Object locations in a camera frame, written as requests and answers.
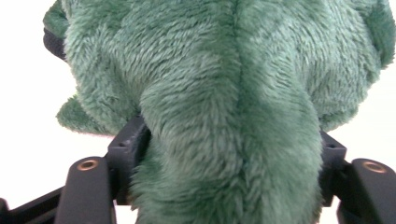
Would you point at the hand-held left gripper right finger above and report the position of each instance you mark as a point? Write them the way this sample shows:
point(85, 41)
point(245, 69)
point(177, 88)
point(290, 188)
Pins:
point(333, 152)

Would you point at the green fluffy cloth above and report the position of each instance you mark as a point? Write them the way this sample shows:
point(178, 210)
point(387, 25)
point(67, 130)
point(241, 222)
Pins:
point(218, 93)

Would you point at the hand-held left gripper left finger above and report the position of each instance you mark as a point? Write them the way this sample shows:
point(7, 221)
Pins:
point(126, 146)

